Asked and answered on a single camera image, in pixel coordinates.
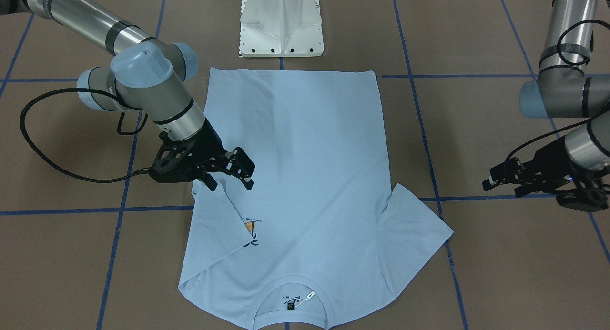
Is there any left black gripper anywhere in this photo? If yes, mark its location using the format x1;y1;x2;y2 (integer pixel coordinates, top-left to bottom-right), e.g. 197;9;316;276
482;138;609;212

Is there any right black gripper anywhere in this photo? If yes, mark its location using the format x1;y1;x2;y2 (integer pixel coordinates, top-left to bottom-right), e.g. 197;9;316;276
149;120;255;192

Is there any light blue t-shirt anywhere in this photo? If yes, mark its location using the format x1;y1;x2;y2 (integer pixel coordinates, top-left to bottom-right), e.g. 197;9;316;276
177;68;453;330

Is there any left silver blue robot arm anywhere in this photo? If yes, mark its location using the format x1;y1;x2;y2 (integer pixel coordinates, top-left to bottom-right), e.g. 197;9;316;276
482;0;610;213

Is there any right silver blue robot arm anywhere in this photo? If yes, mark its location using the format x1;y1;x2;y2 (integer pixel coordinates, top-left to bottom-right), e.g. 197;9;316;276
1;0;255;190

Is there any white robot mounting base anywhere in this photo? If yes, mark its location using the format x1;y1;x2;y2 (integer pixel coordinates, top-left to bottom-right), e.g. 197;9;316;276
238;0;325;58

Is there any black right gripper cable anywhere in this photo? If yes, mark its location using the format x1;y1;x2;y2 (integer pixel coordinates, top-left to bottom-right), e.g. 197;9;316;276
20;87;155;184

